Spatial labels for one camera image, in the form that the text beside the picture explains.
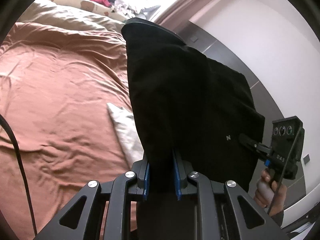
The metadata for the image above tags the beige blanket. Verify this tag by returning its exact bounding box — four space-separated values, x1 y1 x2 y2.
17 0 124 33

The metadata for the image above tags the black cable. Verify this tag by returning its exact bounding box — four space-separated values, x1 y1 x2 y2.
0 114 38 235

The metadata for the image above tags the black button-up jacket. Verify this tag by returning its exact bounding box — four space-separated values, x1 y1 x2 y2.
120 17 266 240

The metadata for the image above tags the folded beige cloth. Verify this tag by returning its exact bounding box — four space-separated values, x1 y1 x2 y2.
107 103 144 168

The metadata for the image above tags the right pink curtain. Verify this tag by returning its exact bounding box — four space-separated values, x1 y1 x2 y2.
150 0 213 33

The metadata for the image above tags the brown bed duvet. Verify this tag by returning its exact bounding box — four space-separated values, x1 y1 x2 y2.
1 22 131 239

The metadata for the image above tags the person's right hand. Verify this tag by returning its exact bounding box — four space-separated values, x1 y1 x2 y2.
253 169 287 216

